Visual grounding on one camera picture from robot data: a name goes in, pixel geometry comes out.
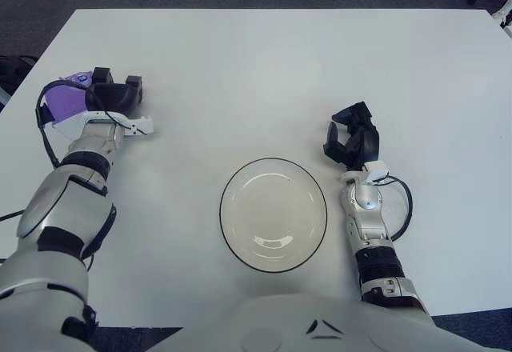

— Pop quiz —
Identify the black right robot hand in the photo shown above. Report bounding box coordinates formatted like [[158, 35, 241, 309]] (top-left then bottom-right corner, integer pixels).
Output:
[[322, 101, 388, 182]]

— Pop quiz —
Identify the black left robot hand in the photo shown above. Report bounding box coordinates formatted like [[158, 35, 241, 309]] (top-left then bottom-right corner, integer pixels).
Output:
[[82, 66, 155, 137]]

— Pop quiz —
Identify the purple tissue paper pack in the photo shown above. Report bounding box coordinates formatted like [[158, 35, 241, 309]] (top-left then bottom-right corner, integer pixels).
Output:
[[42, 71, 95, 149]]

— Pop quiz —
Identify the white plate with black rim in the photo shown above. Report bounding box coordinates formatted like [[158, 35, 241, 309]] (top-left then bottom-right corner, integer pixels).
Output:
[[218, 157, 328, 274]]

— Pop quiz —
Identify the black bag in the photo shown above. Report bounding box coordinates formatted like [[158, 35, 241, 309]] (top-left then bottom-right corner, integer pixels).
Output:
[[0, 55, 39, 89]]

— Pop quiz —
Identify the person leg with white sock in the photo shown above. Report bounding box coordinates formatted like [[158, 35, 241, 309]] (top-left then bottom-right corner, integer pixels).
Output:
[[491, 0, 512, 29]]

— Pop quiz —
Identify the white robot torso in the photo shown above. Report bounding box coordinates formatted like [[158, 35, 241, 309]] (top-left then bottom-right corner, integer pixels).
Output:
[[147, 294, 512, 352]]

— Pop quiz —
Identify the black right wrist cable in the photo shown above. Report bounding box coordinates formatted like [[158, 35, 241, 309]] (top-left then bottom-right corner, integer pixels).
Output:
[[375, 175, 413, 242]]

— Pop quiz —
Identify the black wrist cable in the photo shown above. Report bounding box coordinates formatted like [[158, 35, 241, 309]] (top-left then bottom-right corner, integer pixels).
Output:
[[34, 78, 133, 169], [375, 175, 413, 242]]

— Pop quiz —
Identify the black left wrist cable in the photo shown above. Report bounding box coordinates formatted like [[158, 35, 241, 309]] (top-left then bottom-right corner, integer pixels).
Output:
[[34, 78, 133, 169]]

